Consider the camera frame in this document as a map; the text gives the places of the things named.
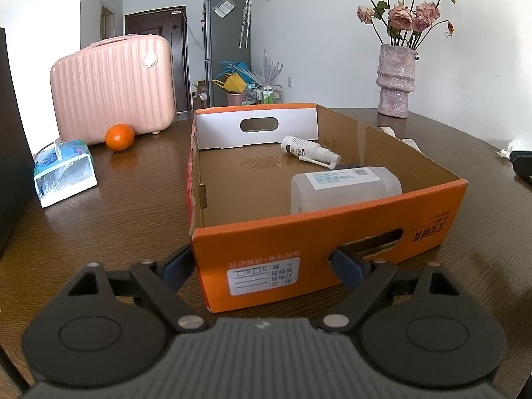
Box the yellow watering can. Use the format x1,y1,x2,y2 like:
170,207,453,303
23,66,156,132
212,72,247,94

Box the pink textured vase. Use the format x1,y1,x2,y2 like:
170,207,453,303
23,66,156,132
376,44,418,119

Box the black flat case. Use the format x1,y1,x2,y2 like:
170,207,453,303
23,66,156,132
509,151,532,184

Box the white folded umbrella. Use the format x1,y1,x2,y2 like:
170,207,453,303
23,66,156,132
239,0,252,49

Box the white spray bottle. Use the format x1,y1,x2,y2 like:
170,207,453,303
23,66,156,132
281,135,341,170

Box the orange fruit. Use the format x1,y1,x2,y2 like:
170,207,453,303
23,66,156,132
105,123,136,151

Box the blue plastic item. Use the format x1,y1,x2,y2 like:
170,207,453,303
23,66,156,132
219,60,250,77

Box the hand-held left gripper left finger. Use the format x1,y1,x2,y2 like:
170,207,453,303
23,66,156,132
62,244,207,334

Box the small cart with bottles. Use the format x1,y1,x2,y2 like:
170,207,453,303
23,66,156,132
247,84,283,106

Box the orange cardboard box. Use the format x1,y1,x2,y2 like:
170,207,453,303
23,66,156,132
186,103,469,313

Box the blue tissue pack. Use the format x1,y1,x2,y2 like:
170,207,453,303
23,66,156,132
33,139,98,208

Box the dark brown door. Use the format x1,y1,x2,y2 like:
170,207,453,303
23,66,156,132
124,6,190,114

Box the grey refrigerator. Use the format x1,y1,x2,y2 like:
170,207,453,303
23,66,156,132
202,0,252,109

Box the brown cardboard box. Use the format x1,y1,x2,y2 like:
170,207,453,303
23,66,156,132
191,80,208,111

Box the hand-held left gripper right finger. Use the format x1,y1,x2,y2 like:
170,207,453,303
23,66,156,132
319,246,466,334

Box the black paper bag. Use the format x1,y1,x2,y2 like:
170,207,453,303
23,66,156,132
0,27,36,258

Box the translucent white plastic bottle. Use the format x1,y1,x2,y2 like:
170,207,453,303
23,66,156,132
290,166,402,226

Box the crumpled white tissue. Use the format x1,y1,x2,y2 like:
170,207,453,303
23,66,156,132
495,139,518,158

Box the white coral branch decoration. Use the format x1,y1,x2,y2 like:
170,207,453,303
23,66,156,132
239,48,287,88

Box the pink ribbed suitcase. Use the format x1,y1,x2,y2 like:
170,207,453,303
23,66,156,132
50,34,176,145

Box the dried pink roses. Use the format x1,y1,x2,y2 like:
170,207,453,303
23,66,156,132
336,0,471,51

